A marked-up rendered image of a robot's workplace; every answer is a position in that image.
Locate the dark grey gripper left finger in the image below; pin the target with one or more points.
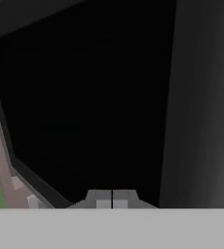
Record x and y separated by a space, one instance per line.
99 199

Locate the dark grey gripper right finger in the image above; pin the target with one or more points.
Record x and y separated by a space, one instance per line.
125 199

